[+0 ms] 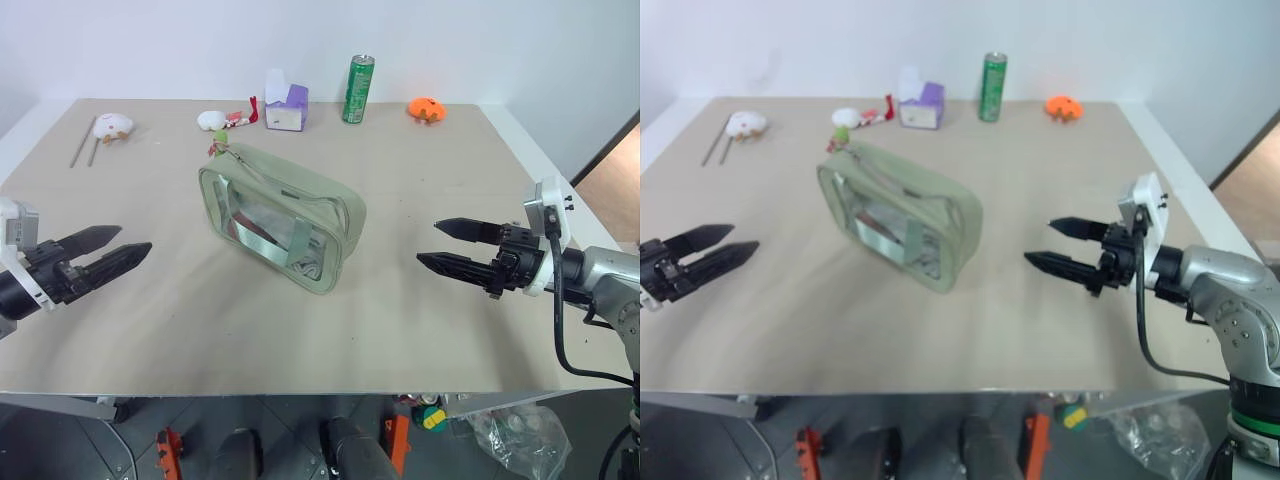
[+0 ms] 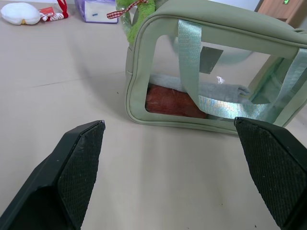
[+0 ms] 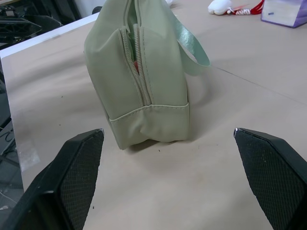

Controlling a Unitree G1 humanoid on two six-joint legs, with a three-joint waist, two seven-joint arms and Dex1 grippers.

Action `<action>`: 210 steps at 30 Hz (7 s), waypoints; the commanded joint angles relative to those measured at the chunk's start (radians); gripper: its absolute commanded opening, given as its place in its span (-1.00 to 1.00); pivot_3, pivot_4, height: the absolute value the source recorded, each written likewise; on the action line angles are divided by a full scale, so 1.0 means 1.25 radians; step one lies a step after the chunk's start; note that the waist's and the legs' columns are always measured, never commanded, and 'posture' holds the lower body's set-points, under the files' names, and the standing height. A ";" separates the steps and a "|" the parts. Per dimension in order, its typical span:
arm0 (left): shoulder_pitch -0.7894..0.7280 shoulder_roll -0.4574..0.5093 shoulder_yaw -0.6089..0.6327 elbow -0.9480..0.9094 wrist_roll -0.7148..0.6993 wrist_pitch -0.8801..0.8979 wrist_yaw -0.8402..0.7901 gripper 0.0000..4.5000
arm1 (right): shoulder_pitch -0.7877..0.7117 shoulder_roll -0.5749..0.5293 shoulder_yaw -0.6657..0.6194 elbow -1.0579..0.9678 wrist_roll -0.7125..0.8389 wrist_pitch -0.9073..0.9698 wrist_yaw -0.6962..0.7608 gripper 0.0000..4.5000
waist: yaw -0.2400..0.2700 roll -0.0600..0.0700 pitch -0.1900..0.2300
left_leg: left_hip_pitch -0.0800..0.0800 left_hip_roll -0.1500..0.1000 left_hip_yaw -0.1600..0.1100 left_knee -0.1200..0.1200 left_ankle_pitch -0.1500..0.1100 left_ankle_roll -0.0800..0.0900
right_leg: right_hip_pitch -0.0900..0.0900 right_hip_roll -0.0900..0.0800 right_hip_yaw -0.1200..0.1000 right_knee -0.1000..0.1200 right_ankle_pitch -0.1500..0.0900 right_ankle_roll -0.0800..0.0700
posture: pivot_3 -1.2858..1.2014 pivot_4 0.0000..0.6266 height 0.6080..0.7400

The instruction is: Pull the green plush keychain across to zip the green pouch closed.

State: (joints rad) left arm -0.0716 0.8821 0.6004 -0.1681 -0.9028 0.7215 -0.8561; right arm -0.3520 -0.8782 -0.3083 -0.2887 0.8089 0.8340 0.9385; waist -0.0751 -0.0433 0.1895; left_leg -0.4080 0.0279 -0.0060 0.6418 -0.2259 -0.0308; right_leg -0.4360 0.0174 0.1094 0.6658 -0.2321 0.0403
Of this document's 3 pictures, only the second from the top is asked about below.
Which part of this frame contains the green plush toy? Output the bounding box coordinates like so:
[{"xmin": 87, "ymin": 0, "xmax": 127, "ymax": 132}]
[{"xmin": 106, "ymin": 0, "xmax": 156, "ymax": 45}]

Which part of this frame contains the green transparent tote bag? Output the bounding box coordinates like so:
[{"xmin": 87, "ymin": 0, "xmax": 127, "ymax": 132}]
[{"xmin": 125, "ymin": 4, "xmax": 307, "ymax": 135}]

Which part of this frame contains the red-brown folded towel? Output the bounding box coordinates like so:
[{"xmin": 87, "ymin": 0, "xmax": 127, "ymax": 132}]
[{"xmin": 145, "ymin": 83, "xmax": 208, "ymax": 119}]

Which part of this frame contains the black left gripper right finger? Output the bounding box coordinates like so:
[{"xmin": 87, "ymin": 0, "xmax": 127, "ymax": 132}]
[{"xmin": 234, "ymin": 116, "xmax": 307, "ymax": 230}]

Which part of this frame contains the red white striped ornament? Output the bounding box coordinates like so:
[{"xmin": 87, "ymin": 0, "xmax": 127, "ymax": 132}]
[{"xmin": 38, "ymin": 0, "xmax": 70, "ymax": 23}]

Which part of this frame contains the white plush toy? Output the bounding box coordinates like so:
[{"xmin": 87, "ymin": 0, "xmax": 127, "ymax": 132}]
[{"xmin": 0, "ymin": 2, "xmax": 41, "ymax": 26}]

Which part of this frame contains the grey folded towel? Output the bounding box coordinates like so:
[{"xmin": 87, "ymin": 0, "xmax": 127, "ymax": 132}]
[{"xmin": 149, "ymin": 74, "xmax": 251, "ymax": 103}]

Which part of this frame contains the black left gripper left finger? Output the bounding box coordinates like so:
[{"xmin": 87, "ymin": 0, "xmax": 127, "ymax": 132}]
[{"xmin": 0, "ymin": 119, "xmax": 106, "ymax": 230}]

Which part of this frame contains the purple clear plastic box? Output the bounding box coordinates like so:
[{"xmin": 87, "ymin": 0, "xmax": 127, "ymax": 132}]
[{"xmin": 74, "ymin": 0, "xmax": 119, "ymax": 24}]

